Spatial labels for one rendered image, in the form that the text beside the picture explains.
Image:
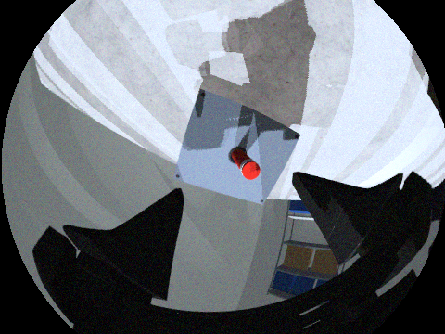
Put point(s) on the dark red peg with white band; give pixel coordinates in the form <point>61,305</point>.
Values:
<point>249,168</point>

